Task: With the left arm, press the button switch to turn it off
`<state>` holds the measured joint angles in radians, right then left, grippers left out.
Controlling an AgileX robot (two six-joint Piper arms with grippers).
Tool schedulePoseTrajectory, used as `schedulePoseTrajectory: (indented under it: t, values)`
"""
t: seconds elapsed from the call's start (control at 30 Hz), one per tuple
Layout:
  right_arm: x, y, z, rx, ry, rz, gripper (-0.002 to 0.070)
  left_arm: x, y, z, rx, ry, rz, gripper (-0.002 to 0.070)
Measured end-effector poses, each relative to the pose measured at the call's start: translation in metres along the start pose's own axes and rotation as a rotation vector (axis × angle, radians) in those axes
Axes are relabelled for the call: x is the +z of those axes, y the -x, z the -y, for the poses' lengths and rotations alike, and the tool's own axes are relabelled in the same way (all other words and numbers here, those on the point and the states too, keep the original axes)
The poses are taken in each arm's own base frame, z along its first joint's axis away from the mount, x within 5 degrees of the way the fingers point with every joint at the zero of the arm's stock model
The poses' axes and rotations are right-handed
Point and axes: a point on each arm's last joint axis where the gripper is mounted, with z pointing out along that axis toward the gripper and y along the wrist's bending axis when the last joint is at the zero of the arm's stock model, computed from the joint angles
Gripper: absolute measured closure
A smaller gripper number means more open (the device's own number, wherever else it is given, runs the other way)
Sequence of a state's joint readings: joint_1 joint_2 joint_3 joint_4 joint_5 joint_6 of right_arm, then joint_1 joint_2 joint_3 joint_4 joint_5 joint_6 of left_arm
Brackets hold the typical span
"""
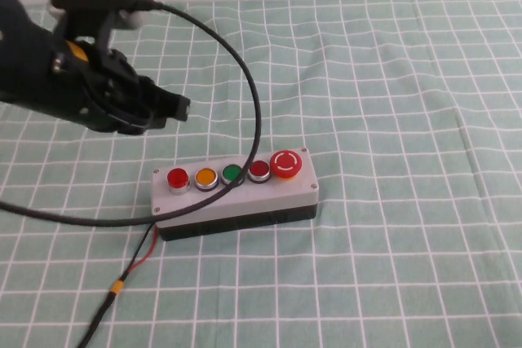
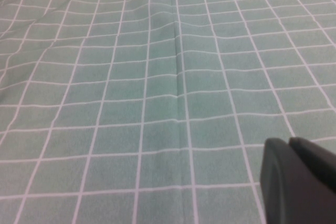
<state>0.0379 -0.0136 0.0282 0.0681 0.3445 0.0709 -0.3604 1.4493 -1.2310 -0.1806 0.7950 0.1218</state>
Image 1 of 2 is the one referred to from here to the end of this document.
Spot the flat red push button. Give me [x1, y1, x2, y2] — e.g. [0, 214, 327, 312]
[248, 160, 272, 184]

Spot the black camera cable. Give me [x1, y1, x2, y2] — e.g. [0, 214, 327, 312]
[0, 0, 263, 228]

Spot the red black power cable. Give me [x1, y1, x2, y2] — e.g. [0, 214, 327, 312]
[77, 223, 161, 348]

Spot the green push button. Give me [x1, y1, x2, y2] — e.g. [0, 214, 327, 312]
[221, 163, 246, 188]

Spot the green white checked tablecloth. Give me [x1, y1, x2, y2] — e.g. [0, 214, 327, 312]
[0, 0, 522, 348]

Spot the grey black button control box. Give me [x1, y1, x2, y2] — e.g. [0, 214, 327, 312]
[150, 147, 320, 242]

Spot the red illuminated push button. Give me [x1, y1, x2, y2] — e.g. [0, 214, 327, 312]
[167, 167, 192, 196]

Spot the yellow push button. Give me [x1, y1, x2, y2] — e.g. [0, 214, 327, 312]
[194, 167, 217, 192]

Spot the red mushroom emergency stop button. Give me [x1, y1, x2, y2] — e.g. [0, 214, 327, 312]
[270, 149, 303, 183]

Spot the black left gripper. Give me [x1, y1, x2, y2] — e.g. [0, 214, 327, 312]
[55, 40, 192, 136]

